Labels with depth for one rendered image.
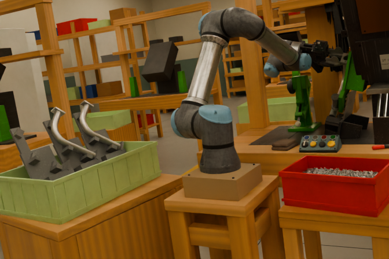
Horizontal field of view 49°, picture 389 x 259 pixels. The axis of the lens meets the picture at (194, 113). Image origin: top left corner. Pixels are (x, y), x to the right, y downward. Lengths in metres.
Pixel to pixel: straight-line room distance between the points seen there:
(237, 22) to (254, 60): 0.79
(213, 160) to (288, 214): 0.31
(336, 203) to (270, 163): 0.48
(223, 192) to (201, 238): 0.20
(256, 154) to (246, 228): 0.49
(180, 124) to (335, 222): 0.64
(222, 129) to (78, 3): 9.97
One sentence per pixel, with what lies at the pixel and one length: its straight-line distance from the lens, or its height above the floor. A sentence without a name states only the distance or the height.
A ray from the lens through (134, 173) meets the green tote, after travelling 1.97.
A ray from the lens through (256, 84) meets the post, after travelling 2.44.
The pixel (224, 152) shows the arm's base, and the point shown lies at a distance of 1.51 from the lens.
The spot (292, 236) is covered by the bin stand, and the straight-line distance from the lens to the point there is 1.50.
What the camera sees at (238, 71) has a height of 0.71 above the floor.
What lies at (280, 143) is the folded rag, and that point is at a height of 0.93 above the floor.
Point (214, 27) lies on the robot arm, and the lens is 1.71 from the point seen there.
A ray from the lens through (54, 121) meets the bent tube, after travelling 2.03.
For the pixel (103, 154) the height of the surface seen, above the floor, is 0.92.
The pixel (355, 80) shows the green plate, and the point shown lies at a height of 1.15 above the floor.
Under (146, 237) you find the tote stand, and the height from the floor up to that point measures 0.60.
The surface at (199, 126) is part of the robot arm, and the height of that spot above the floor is 1.09.
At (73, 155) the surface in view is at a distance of 2.07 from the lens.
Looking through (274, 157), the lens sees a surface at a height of 0.88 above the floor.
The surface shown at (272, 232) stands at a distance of 1.69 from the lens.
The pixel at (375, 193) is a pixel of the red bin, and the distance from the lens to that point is 1.38.
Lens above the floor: 1.35
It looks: 8 degrees down
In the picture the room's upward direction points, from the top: 8 degrees counter-clockwise
